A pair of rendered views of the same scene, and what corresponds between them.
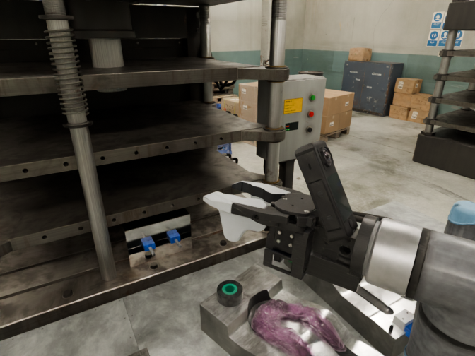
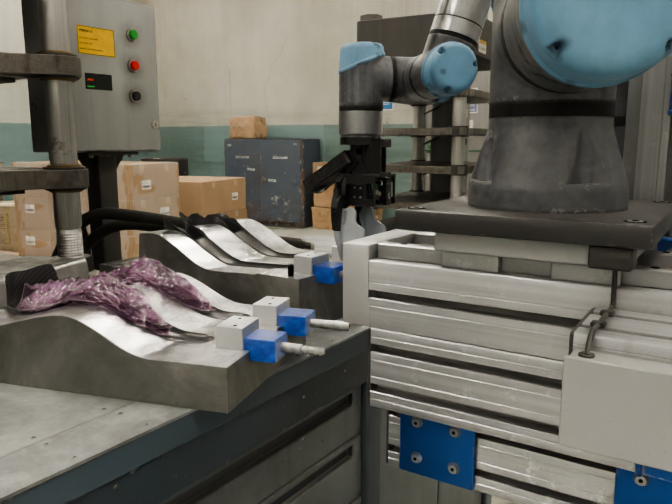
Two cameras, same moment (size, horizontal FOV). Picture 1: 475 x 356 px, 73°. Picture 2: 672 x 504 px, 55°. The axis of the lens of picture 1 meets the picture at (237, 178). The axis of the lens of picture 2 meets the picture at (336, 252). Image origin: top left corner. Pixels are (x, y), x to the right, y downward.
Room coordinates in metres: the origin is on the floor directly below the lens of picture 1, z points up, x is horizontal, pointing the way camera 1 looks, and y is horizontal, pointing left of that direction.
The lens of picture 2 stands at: (-0.27, -0.06, 1.10)
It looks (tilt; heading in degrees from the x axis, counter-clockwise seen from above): 10 degrees down; 334
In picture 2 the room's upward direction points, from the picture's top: straight up
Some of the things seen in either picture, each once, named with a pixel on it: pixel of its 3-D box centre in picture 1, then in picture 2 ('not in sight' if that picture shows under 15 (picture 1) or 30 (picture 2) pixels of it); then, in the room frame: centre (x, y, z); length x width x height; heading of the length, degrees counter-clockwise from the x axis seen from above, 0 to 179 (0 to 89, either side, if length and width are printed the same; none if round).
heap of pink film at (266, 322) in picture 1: (295, 327); (111, 287); (0.66, -0.16, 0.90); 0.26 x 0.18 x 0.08; 47
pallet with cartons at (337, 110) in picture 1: (311, 111); (172, 217); (5.90, -1.36, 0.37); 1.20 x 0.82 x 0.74; 43
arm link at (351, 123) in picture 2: not in sight; (361, 125); (0.72, -0.59, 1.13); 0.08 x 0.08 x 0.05
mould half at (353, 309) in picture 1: (356, 275); (237, 263); (0.91, -0.43, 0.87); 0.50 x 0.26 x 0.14; 29
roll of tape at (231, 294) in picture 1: (230, 293); not in sight; (0.76, 0.02, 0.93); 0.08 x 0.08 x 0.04
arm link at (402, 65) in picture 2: not in sight; (421, 79); (0.67, -0.68, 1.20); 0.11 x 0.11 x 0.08; 73
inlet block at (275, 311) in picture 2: not in sight; (303, 322); (0.52, -0.39, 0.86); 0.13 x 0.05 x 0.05; 47
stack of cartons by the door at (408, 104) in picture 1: (414, 100); (346, 195); (6.80, -3.71, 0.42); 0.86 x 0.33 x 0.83; 35
